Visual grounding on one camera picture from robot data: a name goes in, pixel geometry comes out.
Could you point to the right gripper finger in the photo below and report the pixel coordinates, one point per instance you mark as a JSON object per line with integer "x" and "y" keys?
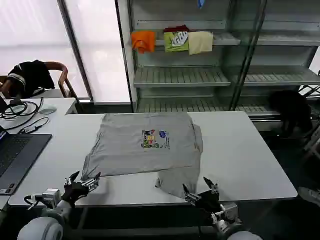
{"x": 191, "y": 196}
{"x": 212, "y": 187}

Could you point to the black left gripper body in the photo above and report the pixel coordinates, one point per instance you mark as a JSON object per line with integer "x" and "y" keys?
{"x": 73, "y": 191}

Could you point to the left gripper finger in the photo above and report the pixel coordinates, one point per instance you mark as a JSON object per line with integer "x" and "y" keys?
{"x": 70, "y": 180}
{"x": 91, "y": 183}

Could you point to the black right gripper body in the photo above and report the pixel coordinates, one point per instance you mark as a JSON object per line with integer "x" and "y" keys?
{"x": 208, "y": 200}

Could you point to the grey printed t-shirt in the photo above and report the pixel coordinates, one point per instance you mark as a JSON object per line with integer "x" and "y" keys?
{"x": 130, "y": 150}

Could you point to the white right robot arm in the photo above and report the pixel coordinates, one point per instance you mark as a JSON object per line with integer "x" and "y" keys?
{"x": 232, "y": 215}

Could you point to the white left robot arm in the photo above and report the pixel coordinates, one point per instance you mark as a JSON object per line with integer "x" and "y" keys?
{"x": 42, "y": 225}

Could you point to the dark grey open laptop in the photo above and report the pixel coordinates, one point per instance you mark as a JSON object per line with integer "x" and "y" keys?
{"x": 17, "y": 155}

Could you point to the pale grey computer mouse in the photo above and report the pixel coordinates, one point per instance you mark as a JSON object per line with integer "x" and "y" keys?
{"x": 48, "y": 110}

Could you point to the grey shoe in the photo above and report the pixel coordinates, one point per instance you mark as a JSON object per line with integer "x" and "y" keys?
{"x": 310, "y": 196}

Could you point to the brown wooden chair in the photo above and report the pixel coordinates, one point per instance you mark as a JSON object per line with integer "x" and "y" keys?
{"x": 63, "y": 77}

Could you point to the black jacket with white stripes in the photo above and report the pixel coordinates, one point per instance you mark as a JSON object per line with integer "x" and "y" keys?
{"x": 30, "y": 77}

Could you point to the grey metal shelf with clothes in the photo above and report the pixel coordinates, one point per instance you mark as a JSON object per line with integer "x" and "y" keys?
{"x": 180, "y": 75}

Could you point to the dark window frame post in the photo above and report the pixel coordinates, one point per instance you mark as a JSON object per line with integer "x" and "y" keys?
{"x": 75, "y": 50}

